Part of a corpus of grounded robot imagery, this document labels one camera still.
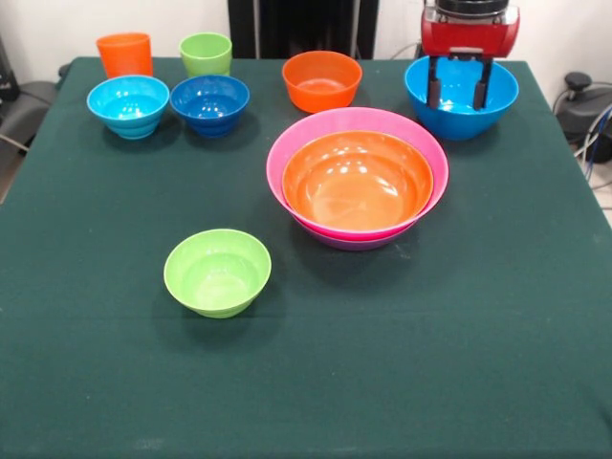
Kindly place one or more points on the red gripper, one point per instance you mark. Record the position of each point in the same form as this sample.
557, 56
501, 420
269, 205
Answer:
468, 36

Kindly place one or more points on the wide orange bowl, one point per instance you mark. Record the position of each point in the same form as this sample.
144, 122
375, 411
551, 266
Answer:
358, 186

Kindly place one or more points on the purple bowl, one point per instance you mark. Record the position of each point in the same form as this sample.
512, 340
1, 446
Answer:
356, 245

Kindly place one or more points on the large pink bowl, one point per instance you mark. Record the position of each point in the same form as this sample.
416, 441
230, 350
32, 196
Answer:
275, 167

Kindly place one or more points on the small dark blue bowl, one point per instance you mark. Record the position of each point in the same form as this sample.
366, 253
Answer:
210, 107

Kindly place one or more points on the small green bowl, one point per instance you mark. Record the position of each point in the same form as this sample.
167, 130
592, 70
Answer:
217, 277

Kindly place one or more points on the small light blue bowl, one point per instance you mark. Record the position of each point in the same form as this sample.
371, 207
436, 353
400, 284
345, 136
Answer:
128, 107

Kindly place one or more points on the orange cup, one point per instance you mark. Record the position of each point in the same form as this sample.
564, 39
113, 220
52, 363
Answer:
124, 55

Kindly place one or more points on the medium blue bowl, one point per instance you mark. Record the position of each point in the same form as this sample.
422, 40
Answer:
459, 122

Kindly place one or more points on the grey wheeled floor base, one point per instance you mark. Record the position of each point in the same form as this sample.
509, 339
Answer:
28, 107
585, 102

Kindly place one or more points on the small deep orange bowl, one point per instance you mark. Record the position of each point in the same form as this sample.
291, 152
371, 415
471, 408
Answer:
321, 79

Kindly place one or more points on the green cup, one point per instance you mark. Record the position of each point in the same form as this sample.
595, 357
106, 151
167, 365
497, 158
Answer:
205, 55

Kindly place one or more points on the dark green tablecloth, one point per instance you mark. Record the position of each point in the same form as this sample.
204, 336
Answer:
306, 382

